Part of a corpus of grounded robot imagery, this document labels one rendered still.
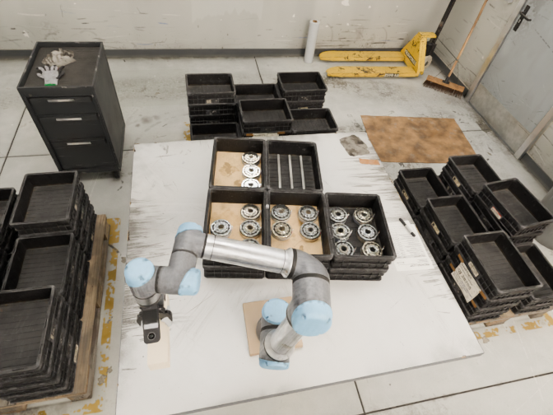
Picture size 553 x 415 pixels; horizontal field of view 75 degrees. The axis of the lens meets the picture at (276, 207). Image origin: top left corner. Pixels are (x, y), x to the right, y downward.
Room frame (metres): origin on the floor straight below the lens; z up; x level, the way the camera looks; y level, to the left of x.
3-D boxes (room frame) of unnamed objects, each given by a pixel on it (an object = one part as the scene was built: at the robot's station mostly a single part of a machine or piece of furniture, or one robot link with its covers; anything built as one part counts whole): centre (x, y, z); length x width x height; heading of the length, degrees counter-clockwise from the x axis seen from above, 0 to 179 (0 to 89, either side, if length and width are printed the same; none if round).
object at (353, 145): (2.01, -0.47, 0.71); 0.22 x 0.19 x 0.01; 18
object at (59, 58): (2.28, 1.68, 0.88); 0.29 x 0.22 x 0.03; 18
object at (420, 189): (2.06, -1.12, 0.26); 0.40 x 0.30 x 0.23; 18
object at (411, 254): (1.22, -0.74, 0.70); 0.33 x 0.23 x 0.01; 18
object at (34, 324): (0.50, 1.10, 0.37); 0.40 x 0.30 x 0.45; 18
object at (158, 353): (0.43, 0.33, 1.08); 0.24 x 0.06 x 0.06; 18
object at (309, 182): (1.49, -0.06, 0.87); 0.40 x 0.30 x 0.11; 8
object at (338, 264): (1.14, -0.41, 0.87); 0.40 x 0.30 x 0.11; 8
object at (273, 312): (0.61, -0.06, 0.89); 0.13 x 0.12 x 0.14; 5
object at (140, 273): (0.45, 0.33, 1.39); 0.09 x 0.08 x 0.11; 95
